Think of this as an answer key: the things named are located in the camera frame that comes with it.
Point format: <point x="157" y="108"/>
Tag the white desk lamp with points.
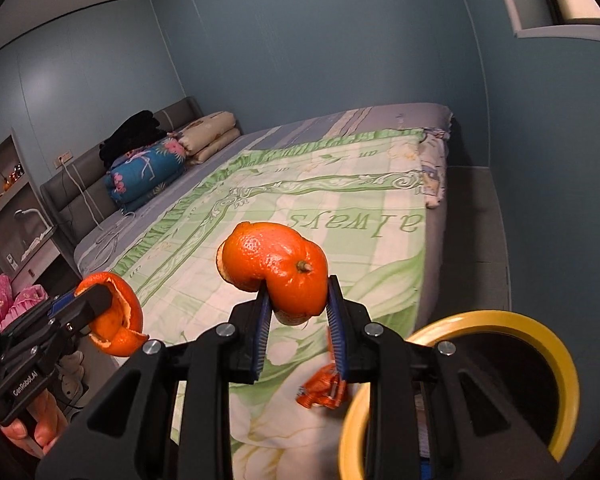
<point x="30" y="220"/>

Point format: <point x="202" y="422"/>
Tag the beige folded quilt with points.
<point x="210" y="135"/>

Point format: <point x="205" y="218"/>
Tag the yellow rimmed waste bin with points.
<point x="555" y="355"/>

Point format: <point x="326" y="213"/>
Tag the blue floral folded quilt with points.
<point x="145" y="170"/>

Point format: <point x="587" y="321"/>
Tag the white slippers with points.
<point x="72" y="372"/>

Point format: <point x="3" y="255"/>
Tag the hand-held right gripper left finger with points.
<point x="262" y="332"/>

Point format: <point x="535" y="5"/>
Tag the shelf ornaments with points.
<point x="11" y="175"/>

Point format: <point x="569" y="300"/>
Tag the bedside shelf unit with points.
<point x="10" y="220"/>

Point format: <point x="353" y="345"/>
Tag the orange peel with stem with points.
<point x="275" y="265"/>

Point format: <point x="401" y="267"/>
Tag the person's left hand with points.
<point x="40" y="425"/>

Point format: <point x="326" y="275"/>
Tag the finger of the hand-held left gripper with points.
<point x="60" y="304"/>
<point x="87" y="305"/>

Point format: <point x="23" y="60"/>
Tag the wall socket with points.
<point x="63" y="158"/>

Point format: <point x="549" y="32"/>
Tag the black folded clothes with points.
<point x="130" y="135"/>

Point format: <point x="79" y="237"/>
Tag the grey padded headboard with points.
<point x="75" y="185"/>

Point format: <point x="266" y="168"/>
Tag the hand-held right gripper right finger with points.
<point x="337" y="340"/>

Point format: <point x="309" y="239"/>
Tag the curled orange peel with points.
<point x="125" y="320"/>

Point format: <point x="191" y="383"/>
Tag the bed with grey sheet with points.
<point x="290" y="135"/>

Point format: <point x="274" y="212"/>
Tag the green floral blanket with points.
<point x="330" y="200"/>

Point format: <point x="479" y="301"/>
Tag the orange snack wrapper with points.
<point x="322" y="390"/>

